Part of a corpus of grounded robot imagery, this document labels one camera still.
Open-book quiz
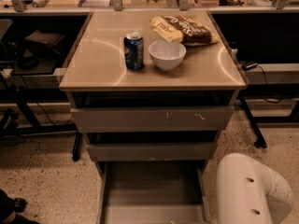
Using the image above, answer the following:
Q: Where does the blue soda can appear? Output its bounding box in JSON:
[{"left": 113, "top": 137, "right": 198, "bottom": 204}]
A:
[{"left": 123, "top": 32, "right": 144, "bottom": 70}]

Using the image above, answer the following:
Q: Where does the black desk leg right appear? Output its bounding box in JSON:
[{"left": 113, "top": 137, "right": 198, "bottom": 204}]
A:
[{"left": 239, "top": 97, "right": 267, "bottom": 148}]

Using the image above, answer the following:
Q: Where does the black desk leg left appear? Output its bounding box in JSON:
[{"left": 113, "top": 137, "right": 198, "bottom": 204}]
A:
[{"left": 72, "top": 133, "right": 82, "bottom": 161}]

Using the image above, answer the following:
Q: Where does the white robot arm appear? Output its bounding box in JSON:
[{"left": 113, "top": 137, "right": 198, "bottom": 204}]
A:
[{"left": 217, "top": 153, "right": 294, "bottom": 224}]

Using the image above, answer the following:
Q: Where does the grey top drawer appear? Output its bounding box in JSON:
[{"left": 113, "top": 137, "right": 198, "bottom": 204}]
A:
[{"left": 71, "top": 106, "right": 234, "bottom": 133}]

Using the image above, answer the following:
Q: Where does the grey bottom drawer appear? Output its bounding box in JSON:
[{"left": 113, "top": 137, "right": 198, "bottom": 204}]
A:
[{"left": 96, "top": 161, "right": 211, "bottom": 224}]

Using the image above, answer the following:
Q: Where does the black power adapter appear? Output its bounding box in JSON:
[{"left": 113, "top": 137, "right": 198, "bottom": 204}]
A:
[{"left": 241, "top": 61, "right": 258, "bottom": 71}]

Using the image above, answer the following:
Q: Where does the grey drawer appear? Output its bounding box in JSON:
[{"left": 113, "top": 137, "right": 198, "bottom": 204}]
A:
[
  {"left": 96, "top": 161, "right": 211, "bottom": 224},
  {"left": 71, "top": 106, "right": 234, "bottom": 133},
  {"left": 87, "top": 142, "right": 217, "bottom": 161}
]

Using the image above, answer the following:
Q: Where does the white bowl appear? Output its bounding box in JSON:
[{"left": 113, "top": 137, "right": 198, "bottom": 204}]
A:
[{"left": 149, "top": 40, "right": 186, "bottom": 71}]

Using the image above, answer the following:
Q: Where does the grey middle drawer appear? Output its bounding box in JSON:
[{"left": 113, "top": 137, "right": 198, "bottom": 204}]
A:
[{"left": 87, "top": 142, "right": 217, "bottom": 161}]

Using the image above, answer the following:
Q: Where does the black desk leg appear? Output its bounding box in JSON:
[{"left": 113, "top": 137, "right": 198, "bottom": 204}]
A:
[
  {"left": 239, "top": 97, "right": 267, "bottom": 148},
  {"left": 72, "top": 133, "right": 82, "bottom": 161}
]

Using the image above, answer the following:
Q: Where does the dark box under desk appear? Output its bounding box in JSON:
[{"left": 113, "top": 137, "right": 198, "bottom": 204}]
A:
[{"left": 24, "top": 30, "right": 64, "bottom": 59}]

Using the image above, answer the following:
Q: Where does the brown chip bag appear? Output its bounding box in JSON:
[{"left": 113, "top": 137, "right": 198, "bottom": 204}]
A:
[{"left": 150, "top": 16, "right": 219, "bottom": 46}]

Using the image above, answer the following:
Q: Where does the grey drawer cabinet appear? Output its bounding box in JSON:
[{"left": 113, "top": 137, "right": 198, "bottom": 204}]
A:
[{"left": 58, "top": 9, "right": 248, "bottom": 179}]

